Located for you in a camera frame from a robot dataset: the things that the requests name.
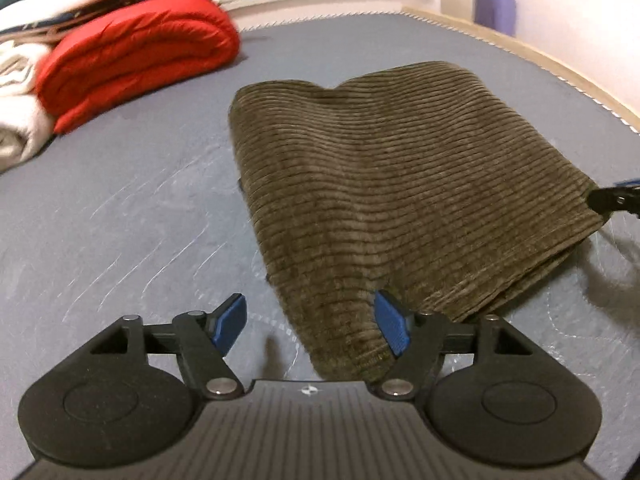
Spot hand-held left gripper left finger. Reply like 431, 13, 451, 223
75, 294, 249, 402

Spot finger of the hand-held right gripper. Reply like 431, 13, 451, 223
587, 177, 640, 219

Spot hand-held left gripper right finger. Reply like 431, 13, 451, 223
372, 289, 541, 401

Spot olive corduroy pants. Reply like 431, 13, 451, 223
228, 60, 608, 383

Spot grey-blue quilted mattress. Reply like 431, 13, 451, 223
0, 10, 640, 480

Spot purple box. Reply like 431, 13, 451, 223
474, 0, 517, 37

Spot red folded quilt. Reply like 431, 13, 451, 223
35, 0, 241, 136

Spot white folded blanket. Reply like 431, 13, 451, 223
0, 0, 168, 173

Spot white window ledge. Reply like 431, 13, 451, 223
220, 0, 433, 32

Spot dark patterned pink-trimmed bedding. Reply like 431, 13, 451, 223
0, 0, 168, 43

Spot wooden bed frame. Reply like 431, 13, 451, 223
402, 7, 640, 134

